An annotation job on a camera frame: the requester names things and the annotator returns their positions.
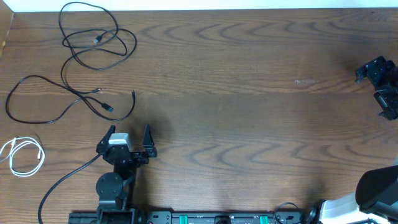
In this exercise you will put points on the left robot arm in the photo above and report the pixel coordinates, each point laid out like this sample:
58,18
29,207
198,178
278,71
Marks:
115,188

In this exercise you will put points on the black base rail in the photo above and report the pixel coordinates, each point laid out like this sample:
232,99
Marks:
165,217

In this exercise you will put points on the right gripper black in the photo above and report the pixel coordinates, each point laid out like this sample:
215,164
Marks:
375,70

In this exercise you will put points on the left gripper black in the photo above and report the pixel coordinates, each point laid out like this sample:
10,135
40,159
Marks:
150,152

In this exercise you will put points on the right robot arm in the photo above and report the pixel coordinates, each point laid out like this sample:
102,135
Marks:
375,198

